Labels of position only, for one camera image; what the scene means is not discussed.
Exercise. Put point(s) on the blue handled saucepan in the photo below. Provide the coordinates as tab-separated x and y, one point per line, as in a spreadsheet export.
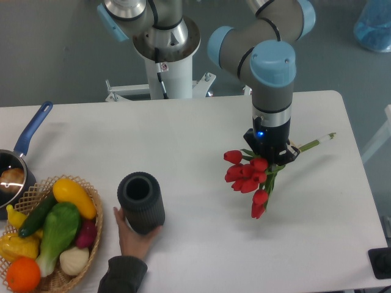
15	158

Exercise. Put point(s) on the yellow squash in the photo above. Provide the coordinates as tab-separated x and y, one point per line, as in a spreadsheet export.
67	190

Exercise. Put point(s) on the white garlic bulb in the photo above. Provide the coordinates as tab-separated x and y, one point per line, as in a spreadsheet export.
74	260

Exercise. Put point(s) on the blue transparent bag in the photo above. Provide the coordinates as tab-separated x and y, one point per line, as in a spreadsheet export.
372	29

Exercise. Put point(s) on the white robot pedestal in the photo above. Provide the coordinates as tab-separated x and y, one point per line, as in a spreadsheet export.
168	59

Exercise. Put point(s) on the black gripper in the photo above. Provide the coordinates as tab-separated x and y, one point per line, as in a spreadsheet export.
271	143

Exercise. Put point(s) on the brown bread roll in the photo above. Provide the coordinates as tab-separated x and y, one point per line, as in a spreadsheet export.
12	180

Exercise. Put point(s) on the yellow bell pepper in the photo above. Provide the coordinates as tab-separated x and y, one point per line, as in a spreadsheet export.
14	247

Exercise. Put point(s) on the green bok choy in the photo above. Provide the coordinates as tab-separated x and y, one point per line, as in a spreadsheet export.
59	230

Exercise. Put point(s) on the black device at edge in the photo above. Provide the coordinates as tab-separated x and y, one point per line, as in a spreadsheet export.
380	262

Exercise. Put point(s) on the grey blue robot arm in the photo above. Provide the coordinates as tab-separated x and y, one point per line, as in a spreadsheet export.
260	56

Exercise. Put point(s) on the purple red onion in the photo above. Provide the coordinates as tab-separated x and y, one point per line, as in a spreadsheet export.
87	234

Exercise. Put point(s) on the dark green cucumber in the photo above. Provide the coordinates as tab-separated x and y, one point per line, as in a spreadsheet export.
36	218

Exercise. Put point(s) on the person's bare hand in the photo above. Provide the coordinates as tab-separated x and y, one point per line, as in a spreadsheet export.
131	243

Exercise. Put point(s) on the red tulip bouquet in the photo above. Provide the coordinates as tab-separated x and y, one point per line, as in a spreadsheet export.
252	173

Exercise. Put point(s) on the orange fruit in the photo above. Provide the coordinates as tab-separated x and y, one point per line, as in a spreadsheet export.
23	275

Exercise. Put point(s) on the dark sleeved forearm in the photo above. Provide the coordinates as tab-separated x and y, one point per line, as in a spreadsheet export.
124	274

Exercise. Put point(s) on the dark grey ribbed vase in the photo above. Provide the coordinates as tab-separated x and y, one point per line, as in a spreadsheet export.
139	195

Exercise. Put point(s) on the yellow banana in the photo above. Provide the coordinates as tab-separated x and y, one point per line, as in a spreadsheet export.
15	218

